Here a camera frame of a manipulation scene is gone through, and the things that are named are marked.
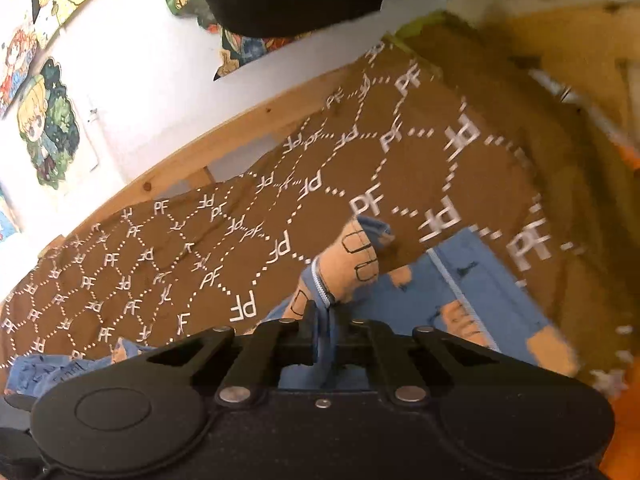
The blond figure wall sticker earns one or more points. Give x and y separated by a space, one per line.
47 130

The red-haired figure wall poster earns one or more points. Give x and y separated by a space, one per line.
17 65

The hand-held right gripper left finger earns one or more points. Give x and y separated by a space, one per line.
307 332

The wooden bed frame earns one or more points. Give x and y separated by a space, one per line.
210 140

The blue wall poster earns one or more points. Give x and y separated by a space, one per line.
7 217

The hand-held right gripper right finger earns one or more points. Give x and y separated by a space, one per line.
342 335

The yellow-green bed sheet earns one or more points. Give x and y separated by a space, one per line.
420 30

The blue printed pants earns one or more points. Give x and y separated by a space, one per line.
415 300

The brown patterned blanket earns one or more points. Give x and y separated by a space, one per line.
200 240

